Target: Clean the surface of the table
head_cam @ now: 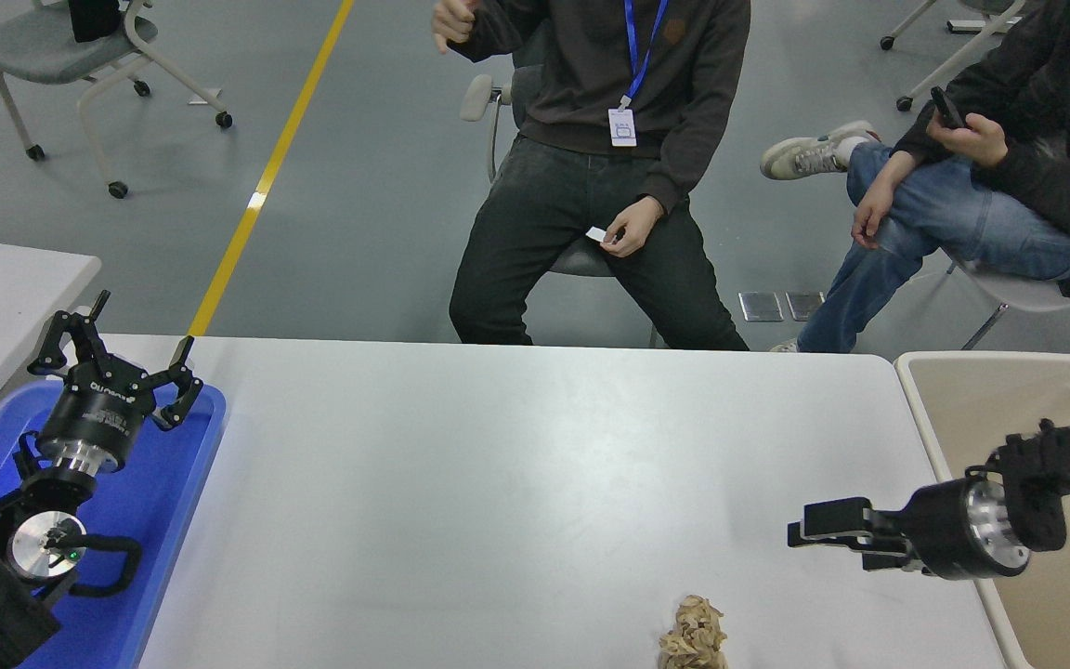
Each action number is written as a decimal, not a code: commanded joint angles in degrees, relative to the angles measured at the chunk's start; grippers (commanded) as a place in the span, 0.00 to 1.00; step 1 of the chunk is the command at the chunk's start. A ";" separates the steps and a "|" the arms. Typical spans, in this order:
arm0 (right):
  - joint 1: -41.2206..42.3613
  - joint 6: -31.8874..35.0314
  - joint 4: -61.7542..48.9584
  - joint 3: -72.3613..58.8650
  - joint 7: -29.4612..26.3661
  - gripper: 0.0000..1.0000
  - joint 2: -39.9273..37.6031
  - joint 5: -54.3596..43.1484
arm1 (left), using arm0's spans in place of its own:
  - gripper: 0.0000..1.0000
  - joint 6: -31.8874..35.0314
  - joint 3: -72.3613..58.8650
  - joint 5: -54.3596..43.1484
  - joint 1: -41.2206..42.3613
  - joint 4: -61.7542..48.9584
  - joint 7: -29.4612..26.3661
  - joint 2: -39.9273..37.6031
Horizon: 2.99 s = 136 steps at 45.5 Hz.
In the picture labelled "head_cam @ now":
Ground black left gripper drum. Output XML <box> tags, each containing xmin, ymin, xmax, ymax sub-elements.
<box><xmin>38</xmin><ymin>361</ymin><xmax>158</xmax><ymax>449</ymax></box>

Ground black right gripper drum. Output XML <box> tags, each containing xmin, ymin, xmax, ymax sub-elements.
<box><xmin>902</xmin><ymin>479</ymin><xmax>986</xmax><ymax>582</ymax></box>

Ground black phone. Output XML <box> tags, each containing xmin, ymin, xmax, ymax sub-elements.
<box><xmin>930</xmin><ymin>86</ymin><xmax>966</xmax><ymax>129</ymax></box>

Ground person's right hand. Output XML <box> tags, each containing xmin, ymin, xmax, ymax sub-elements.
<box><xmin>431</xmin><ymin>0</ymin><xmax>480</xmax><ymax>55</ymax></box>
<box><xmin>853</xmin><ymin>177</ymin><xmax>898</xmax><ymax>248</ymax></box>

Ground person's left hand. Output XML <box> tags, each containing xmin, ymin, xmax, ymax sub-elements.
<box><xmin>927</xmin><ymin>111</ymin><xmax>1010</xmax><ymax>168</ymax></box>
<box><xmin>602</xmin><ymin>195</ymin><xmax>666</xmax><ymax>258</ymax></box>

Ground blue plastic tray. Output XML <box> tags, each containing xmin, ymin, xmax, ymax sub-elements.
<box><xmin>0</xmin><ymin>379</ymin><xmax>227</xmax><ymax>669</ymax></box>

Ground large pale plastic bin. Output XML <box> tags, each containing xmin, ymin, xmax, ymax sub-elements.
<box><xmin>894</xmin><ymin>349</ymin><xmax>1070</xmax><ymax>669</ymax></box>

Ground crumpled tan paper ball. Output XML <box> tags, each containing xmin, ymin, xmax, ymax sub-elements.
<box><xmin>659</xmin><ymin>596</ymin><xmax>729</xmax><ymax>669</ymax></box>

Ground white seat chair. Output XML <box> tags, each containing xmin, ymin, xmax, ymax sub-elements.
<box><xmin>948</xmin><ymin>251</ymin><xmax>1070</xmax><ymax>359</ymax></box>

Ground grey wheeled chair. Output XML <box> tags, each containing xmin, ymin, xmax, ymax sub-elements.
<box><xmin>0</xmin><ymin>0</ymin><xmax>235</xmax><ymax>200</ymax></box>

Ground person with crossed legs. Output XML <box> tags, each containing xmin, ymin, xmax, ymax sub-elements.
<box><xmin>761</xmin><ymin>0</ymin><xmax>1070</xmax><ymax>354</ymax></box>

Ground black item on chair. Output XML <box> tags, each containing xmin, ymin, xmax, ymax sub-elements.
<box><xmin>69</xmin><ymin>0</ymin><xmax>124</xmax><ymax>43</ymax></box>

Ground grey chair with white armrest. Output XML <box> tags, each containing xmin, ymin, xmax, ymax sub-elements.
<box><xmin>460</xmin><ymin>0</ymin><xmax>666</xmax><ymax>349</ymax></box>

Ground white chair legs with wheels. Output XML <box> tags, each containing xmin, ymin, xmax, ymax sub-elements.
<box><xmin>881</xmin><ymin>0</ymin><xmax>1037</xmax><ymax>112</ymax></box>

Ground blue lanyard with badge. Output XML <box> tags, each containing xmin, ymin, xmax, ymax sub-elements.
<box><xmin>607</xmin><ymin>0</ymin><xmax>671</xmax><ymax>148</ymax></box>

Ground person with blue lanyard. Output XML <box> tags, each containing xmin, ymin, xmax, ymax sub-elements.
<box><xmin>431</xmin><ymin>0</ymin><xmax>751</xmax><ymax>352</ymax></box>

